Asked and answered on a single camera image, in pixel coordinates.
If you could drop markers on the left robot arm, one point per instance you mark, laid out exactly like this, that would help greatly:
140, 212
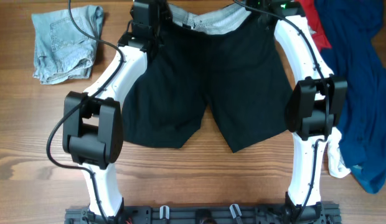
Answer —
92, 128

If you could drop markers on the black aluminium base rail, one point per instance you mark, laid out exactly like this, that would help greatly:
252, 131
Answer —
205, 214

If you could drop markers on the black shorts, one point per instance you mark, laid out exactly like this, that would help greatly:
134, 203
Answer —
225, 60

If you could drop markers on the folded light denim shorts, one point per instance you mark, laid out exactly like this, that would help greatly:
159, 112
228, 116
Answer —
63, 49

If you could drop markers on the white garment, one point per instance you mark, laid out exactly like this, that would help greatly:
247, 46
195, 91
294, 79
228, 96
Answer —
336, 164

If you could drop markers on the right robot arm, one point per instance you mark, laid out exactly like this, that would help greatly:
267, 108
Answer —
311, 114

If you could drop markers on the red garment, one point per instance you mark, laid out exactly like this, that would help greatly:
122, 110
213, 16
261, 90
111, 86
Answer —
314, 25

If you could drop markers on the navy blue garment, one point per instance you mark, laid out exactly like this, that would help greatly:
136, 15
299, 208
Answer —
349, 27

